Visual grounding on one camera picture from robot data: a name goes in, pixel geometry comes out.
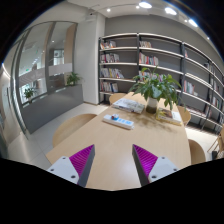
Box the green plant by window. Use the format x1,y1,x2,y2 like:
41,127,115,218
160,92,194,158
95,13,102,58
24,88,35,101

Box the wooden chair near left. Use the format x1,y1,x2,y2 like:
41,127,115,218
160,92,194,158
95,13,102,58
52,113,96,147

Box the wooden chair far end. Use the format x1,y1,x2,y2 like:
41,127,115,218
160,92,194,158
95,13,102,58
109,93,125,104

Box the stack of magazines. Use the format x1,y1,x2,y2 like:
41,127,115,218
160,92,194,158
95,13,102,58
112,98,145,114

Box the grey planter partition wall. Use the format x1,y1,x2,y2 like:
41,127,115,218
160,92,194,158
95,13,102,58
21,84,83,134

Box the wooden chair far right edge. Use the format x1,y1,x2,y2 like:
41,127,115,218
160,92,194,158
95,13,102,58
208,125,224,160

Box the wooden chair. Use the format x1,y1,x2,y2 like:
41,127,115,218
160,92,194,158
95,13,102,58
188,139,206,165
178,106,191,126
52,113,96,147

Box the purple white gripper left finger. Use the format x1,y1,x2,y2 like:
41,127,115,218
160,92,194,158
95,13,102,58
48,145,95,187

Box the wooden chair right near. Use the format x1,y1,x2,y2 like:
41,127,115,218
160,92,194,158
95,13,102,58
188,139,206,165

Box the dark metal bookshelf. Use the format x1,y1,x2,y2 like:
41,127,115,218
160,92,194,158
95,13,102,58
98,33,224,132

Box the yellow green book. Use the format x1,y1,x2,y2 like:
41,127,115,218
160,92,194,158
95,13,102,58
156,108,182,125

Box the wooden chair right far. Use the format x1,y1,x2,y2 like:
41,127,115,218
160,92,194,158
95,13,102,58
178,106,191,126

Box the green potted plant white vase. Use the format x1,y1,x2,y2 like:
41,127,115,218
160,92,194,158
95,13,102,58
129,67,181,114

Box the small white charger plug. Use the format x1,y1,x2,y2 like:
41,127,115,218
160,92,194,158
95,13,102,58
111,114,119,120

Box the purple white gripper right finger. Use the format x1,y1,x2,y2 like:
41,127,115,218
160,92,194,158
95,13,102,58
132,145,178,186

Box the green plant on partition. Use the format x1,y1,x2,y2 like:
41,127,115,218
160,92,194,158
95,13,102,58
67,72,80,86

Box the white power strip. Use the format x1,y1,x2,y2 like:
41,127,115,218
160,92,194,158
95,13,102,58
103,115,134,130

